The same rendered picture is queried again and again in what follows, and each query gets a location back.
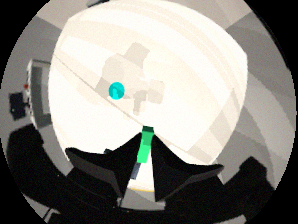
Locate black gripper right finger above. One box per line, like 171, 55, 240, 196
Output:
150, 133, 225, 202

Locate cyan circle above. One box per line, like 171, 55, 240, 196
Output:
109, 83, 125, 100

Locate green rectangular post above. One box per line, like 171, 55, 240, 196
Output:
137, 125, 154, 163

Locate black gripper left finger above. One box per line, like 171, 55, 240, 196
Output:
65, 132, 142, 198

